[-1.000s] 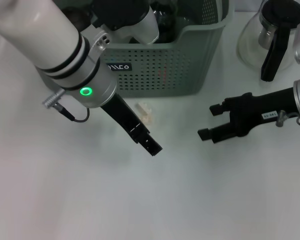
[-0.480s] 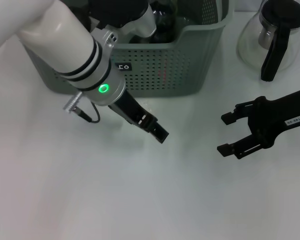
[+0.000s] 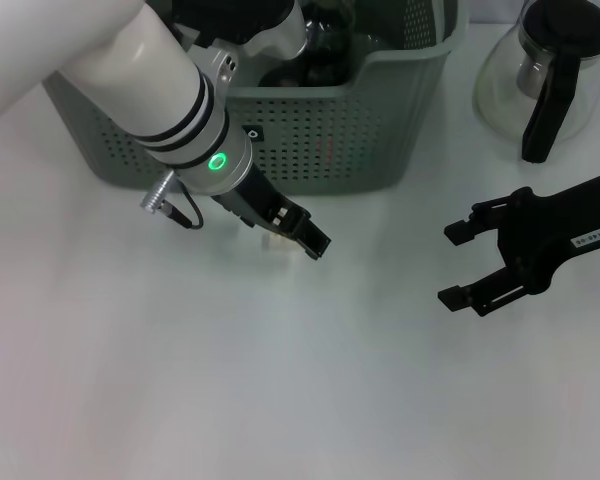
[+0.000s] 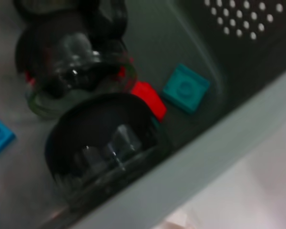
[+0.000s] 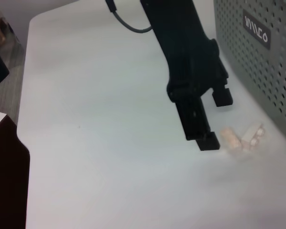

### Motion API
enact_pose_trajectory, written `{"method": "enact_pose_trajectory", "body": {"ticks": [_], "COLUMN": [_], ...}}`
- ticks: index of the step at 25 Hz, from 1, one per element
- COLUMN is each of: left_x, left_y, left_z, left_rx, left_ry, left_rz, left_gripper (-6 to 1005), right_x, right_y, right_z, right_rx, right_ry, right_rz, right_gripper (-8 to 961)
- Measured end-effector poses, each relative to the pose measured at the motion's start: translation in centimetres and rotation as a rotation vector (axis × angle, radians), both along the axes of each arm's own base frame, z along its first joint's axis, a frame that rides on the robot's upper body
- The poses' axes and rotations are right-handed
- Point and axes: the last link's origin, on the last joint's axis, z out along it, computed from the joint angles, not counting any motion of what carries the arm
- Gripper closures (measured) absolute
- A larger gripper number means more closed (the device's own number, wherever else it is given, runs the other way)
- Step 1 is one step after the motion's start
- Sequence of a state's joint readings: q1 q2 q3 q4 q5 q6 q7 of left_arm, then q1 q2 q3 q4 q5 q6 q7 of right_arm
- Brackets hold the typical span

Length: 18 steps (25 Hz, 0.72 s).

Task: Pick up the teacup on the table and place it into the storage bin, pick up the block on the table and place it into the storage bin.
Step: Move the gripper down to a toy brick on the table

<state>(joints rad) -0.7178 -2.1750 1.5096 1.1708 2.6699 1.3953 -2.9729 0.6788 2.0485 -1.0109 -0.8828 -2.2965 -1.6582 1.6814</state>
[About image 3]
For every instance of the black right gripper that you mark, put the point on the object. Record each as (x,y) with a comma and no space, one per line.
(545,235)

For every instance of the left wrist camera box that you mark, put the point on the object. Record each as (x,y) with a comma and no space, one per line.
(215,15)

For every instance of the grey-green perforated storage bin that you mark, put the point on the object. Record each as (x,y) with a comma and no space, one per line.
(355,125)

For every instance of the white toy block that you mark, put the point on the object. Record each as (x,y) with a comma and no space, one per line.
(277,244)

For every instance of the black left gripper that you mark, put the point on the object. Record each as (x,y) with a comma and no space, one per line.
(260,205)

